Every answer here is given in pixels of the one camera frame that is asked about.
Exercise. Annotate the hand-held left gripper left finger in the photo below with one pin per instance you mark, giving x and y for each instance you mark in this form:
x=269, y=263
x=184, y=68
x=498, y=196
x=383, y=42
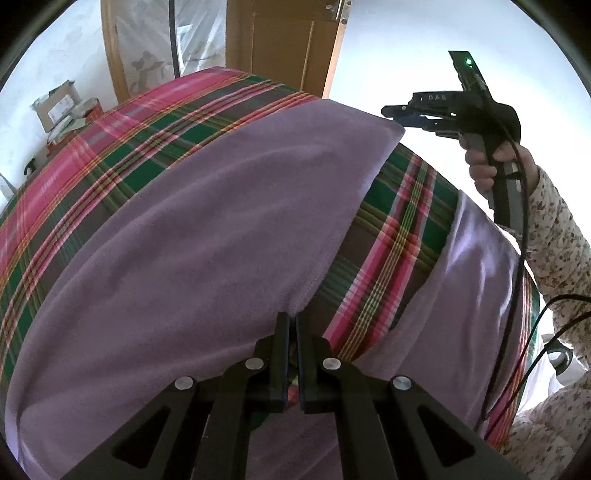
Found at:
x=284, y=364

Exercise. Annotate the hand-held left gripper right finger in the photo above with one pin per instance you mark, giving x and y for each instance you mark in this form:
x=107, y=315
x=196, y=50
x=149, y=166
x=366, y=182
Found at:
x=302, y=364

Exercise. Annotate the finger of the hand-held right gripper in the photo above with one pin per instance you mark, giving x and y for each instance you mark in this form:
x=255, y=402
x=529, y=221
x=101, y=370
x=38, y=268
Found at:
x=397, y=110
x=415, y=122

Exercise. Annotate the purple fleece pants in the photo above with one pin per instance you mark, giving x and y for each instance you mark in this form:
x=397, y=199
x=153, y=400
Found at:
x=184, y=230

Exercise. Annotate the person's right forearm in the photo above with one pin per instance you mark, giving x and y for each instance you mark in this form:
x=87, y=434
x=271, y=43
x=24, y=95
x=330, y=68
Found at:
x=558, y=249

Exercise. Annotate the person's right hand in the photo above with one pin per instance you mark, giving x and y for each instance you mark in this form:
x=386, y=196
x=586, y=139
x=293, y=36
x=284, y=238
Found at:
x=480, y=166

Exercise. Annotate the wooden door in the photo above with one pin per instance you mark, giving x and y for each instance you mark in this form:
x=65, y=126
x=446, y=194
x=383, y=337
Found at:
x=277, y=41

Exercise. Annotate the clear printed door curtain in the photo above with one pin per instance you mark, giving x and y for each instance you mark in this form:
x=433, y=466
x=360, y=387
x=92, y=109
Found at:
x=203, y=37

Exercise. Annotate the person's floral garment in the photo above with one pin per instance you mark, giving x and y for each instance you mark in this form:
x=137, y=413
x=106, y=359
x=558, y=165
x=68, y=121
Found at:
x=545, y=424

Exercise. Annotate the pink green plaid bed sheet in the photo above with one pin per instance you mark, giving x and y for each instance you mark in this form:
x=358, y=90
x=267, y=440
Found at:
x=138, y=138

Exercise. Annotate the red box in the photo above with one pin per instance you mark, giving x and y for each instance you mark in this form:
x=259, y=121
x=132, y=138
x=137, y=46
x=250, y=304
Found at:
x=94, y=110

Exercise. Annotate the small black object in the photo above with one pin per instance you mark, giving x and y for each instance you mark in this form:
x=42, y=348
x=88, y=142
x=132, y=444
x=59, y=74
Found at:
x=30, y=167

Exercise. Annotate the labelled cardboard box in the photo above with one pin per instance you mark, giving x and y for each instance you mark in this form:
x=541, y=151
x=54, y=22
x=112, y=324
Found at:
x=60, y=104

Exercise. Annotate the wooden door frame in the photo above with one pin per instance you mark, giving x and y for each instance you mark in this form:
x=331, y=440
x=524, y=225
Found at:
x=113, y=55

